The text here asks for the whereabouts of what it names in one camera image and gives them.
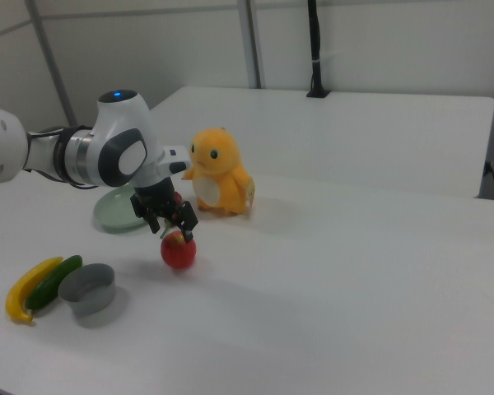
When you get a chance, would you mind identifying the orange plush toy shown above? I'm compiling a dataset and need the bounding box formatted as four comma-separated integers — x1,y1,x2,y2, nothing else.
182,126,257,217

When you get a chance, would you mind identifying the pale green plate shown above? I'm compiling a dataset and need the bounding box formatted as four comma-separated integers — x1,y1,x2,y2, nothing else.
92,184,149,235

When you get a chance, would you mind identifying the black camera pole with clamp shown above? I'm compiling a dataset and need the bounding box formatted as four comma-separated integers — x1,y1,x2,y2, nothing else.
305,0,333,100

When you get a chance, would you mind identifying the yellow banana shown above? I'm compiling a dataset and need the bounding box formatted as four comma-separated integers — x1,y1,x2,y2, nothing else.
5,256,63,325

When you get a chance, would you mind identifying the green cucumber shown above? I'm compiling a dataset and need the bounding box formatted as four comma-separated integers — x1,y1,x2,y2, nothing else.
25,254,84,311

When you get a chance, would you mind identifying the red apple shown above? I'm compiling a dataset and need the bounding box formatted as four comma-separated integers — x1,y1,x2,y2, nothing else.
160,230,198,271

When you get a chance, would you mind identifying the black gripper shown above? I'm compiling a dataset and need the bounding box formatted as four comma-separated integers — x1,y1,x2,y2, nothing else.
130,177,199,244

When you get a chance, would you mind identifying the white adjacent table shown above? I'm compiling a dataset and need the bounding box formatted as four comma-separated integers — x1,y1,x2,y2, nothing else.
147,85,494,199

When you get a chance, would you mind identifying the black power cable with plug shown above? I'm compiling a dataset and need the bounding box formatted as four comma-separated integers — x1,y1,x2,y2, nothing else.
482,160,494,202

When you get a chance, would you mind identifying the grey metal bowl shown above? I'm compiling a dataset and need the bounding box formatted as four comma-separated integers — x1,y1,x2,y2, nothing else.
58,263,117,318

